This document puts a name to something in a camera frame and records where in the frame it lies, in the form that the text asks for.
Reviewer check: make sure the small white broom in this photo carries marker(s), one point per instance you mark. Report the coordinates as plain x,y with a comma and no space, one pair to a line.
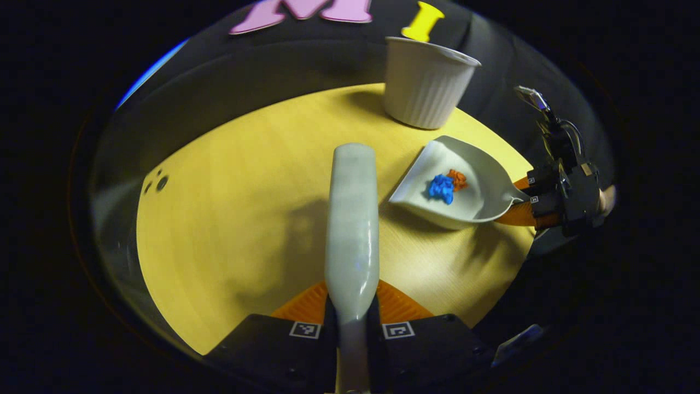
353,219

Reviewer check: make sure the white dustpan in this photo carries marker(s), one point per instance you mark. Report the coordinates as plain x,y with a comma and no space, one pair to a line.
476,203

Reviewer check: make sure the white ribbed garbage bin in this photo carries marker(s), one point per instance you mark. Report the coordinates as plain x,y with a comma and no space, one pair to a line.
424,87

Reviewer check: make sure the orange paper scrap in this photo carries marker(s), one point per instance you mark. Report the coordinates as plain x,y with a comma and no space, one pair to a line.
458,178

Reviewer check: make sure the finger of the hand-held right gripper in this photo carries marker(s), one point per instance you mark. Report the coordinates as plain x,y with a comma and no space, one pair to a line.
544,176
544,210

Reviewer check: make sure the blue paper scrap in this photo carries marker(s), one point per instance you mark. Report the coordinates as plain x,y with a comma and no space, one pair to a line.
441,187

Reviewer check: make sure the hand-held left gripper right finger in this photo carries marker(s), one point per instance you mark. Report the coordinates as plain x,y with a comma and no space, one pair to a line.
432,355

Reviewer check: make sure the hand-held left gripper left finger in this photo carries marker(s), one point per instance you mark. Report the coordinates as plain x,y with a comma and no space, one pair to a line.
273,355

